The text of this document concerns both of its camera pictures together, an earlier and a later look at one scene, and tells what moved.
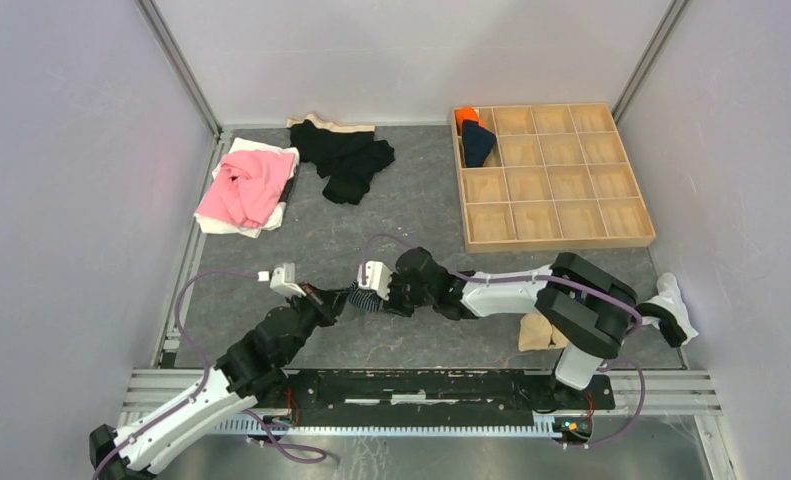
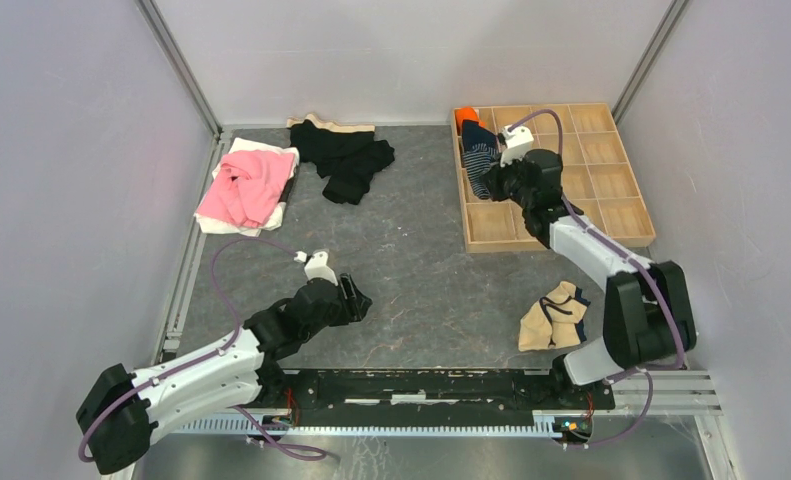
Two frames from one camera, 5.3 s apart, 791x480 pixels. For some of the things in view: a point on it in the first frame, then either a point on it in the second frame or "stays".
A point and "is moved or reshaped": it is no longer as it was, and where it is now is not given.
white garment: x=212 y=226 stays
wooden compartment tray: x=560 y=177 stays
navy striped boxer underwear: x=366 y=298 is moved or reshaped
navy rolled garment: x=477 y=142 stays
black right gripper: x=391 y=304 → x=494 y=176
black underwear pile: x=346 y=156 stays
